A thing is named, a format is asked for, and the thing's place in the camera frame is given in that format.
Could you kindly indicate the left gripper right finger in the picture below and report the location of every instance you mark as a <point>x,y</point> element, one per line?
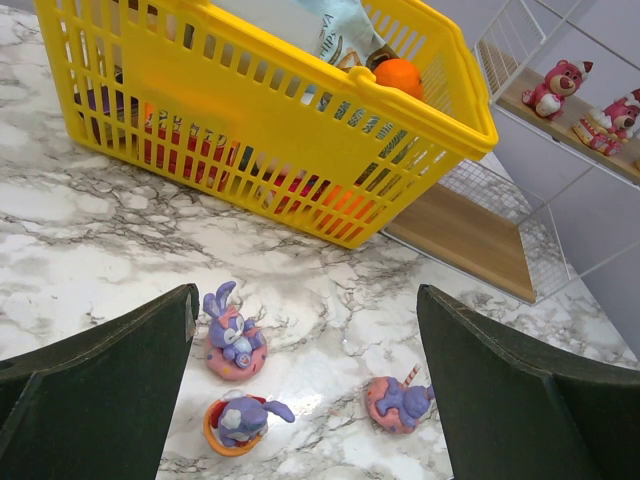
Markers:
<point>514,407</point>

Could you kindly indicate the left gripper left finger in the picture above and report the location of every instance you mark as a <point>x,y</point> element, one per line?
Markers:
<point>98,405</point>

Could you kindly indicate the purple bunny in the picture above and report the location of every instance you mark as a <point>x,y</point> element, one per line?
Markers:
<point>236,349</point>
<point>398,406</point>
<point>235,423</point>

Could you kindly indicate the pink bear with strawberry cake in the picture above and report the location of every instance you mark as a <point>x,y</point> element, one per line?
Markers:
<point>607,130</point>

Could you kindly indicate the pink bear with santa hat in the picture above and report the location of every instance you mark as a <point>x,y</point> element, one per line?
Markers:
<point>562,81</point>

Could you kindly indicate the purple bunny in orange cup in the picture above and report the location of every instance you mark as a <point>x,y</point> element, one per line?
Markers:
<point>235,423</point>

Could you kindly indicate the purple bunny on pink donut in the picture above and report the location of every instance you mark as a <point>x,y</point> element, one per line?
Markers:
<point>236,349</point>

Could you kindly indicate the yellow plastic basket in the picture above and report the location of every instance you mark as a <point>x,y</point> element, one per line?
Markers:
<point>195,94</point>

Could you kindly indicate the orange fruit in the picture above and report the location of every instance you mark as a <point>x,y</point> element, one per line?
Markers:
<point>400,74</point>

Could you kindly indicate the brown bread pastry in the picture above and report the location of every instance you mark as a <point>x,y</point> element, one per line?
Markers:
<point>382,54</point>

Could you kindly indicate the light blue chips bag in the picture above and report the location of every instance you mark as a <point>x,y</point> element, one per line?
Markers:
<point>348,36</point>

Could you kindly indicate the white wire wooden shelf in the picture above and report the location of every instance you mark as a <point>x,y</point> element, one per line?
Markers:
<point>551,205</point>

